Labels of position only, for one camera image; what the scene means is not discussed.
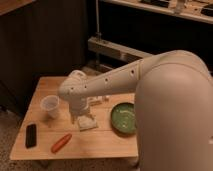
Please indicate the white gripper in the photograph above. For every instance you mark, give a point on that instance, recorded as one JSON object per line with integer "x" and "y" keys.
{"x": 79, "y": 107}

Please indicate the white sponge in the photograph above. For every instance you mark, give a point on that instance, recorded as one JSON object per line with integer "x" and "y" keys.
{"x": 85, "y": 123}

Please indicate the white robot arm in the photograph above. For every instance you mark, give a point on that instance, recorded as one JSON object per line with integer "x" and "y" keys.
{"x": 173, "y": 107}

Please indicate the green ceramic bowl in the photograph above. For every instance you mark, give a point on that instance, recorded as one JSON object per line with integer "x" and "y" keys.
{"x": 122, "y": 118}

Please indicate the white box on table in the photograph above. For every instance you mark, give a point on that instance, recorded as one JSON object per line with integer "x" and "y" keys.
{"x": 98, "y": 100}

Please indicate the orange carrot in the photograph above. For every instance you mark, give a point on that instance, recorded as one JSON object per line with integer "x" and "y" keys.
{"x": 60, "y": 143}

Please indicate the wooden table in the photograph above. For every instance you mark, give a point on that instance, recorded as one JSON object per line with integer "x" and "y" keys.
{"x": 101, "y": 142}

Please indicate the black rectangular object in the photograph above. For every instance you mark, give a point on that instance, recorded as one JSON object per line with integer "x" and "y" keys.
{"x": 31, "y": 136}

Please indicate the metal beam shelf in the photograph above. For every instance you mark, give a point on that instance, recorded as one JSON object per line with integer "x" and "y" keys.
{"x": 116, "y": 51}

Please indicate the dark wooden cabinet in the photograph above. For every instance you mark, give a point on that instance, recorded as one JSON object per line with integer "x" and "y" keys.
{"x": 45, "y": 38}

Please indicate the vertical metal pole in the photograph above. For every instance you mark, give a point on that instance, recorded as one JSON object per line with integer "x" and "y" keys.
{"x": 98, "y": 33}

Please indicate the upper workbench shelf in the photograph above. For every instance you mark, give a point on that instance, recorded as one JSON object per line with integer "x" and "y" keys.
{"x": 186, "y": 9}

